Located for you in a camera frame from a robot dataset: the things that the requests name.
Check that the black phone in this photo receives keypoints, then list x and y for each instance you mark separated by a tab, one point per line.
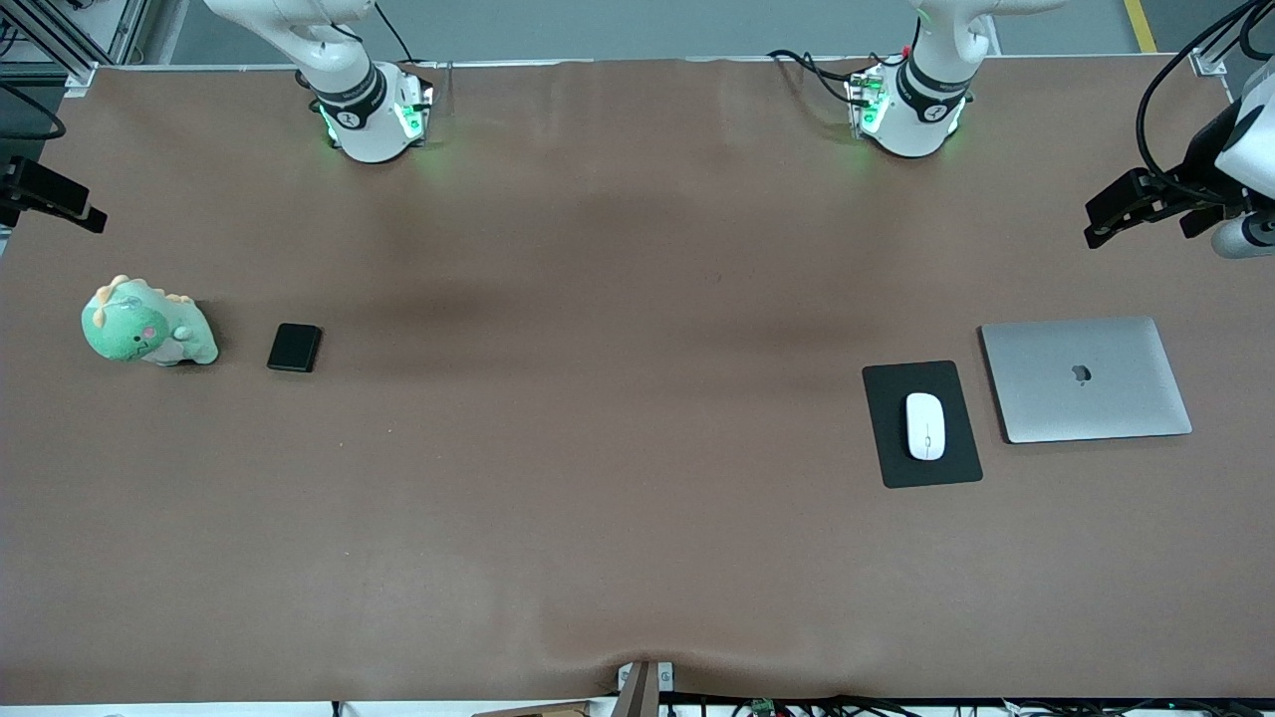
295	348

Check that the white computer mouse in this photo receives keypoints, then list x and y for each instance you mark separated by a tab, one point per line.
924	426

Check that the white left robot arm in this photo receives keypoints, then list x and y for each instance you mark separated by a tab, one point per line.
926	110

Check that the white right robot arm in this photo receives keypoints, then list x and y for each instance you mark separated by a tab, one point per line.
349	90

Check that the black mouse pad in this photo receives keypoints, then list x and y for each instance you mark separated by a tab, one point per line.
921	473

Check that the green dinosaur plush toy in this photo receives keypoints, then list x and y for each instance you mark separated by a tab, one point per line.
147	324

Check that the silver closed laptop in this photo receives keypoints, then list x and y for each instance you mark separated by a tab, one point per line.
1086	378

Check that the brown table cover mat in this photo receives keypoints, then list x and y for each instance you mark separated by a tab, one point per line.
637	548

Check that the metal table edge bracket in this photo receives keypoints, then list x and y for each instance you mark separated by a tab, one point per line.
642	687

